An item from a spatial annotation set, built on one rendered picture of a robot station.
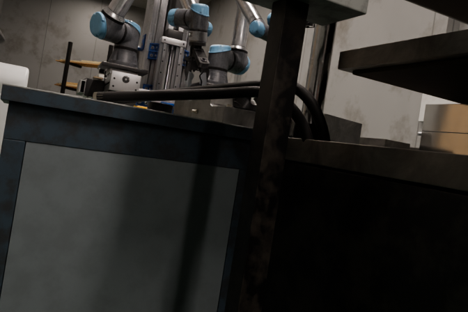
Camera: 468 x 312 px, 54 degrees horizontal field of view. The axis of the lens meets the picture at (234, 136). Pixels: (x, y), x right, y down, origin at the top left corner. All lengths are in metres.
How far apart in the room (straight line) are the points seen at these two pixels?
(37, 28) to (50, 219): 11.47
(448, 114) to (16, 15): 11.81
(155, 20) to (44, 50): 10.02
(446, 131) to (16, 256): 1.21
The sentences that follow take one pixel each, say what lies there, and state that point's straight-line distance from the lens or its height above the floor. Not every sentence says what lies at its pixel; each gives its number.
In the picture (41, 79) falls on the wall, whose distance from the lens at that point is 12.45.
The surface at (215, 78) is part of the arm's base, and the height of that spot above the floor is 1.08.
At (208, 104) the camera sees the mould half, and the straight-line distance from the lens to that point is 1.57.
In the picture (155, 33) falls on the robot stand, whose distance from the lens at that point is 2.60.
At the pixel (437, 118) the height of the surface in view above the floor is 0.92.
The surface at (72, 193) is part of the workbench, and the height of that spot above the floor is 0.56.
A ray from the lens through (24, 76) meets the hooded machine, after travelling 7.23.
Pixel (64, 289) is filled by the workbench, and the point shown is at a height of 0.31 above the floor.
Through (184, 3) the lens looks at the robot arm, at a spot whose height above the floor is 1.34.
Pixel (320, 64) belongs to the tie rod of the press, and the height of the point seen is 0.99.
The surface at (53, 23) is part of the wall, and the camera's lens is 12.64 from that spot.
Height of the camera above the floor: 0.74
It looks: 1 degrees up
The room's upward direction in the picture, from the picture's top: 9 degrees clockwise
